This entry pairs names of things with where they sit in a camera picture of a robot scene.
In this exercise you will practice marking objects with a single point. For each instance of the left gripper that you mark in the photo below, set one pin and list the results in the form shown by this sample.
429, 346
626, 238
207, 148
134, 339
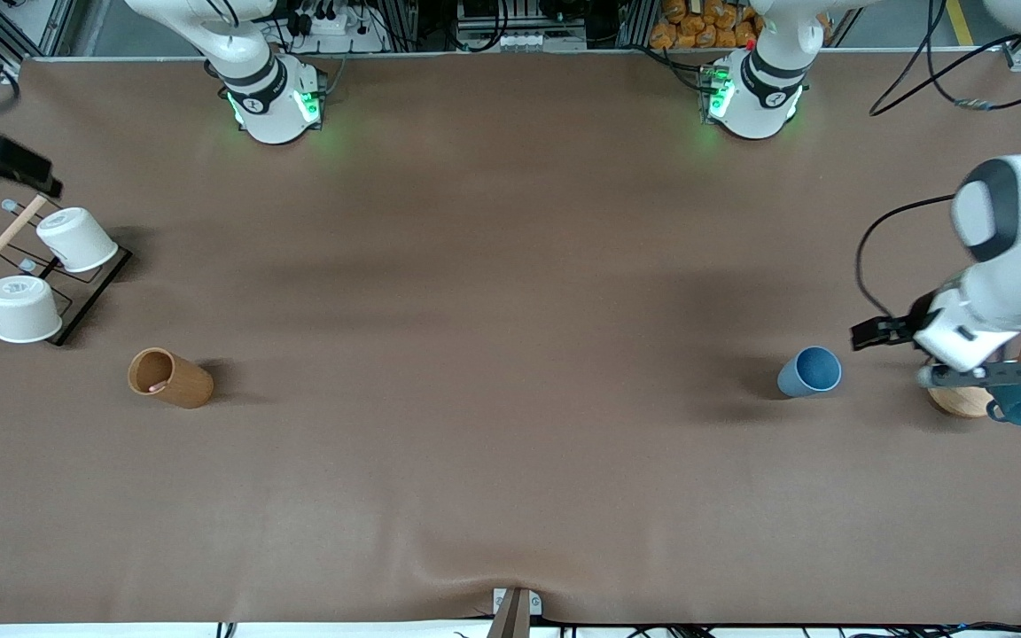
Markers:
916, 320

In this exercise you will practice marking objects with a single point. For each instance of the blue plastic cup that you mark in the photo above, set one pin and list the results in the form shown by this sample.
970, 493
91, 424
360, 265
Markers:
810, 372

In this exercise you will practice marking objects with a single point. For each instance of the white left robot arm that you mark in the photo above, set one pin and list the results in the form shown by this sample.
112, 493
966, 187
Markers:
759, 89

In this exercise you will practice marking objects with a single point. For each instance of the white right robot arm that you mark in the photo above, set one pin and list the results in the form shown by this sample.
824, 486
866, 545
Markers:
262, 97

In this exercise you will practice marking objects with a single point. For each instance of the white paper cup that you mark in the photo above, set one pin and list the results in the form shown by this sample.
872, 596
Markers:
23, 308
78, 239

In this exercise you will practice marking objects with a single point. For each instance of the wooden mug tree stand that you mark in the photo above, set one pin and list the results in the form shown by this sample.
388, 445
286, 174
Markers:
962, 403

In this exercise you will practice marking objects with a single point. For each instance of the brown wooden cylinder holder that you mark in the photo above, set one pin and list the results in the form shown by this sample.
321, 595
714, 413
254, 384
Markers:
175, 381

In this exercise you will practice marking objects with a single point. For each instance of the white power strip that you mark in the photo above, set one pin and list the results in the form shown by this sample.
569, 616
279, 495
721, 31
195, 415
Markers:
338, 27

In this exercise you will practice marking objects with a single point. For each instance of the orange snack packets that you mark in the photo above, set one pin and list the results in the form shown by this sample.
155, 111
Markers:
697, 27

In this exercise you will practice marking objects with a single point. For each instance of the brown table mat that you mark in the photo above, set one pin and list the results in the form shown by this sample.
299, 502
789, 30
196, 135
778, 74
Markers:
510, 354

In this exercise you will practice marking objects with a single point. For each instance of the grey metal camera bracket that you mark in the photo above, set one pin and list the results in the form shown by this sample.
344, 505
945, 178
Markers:
516, 613

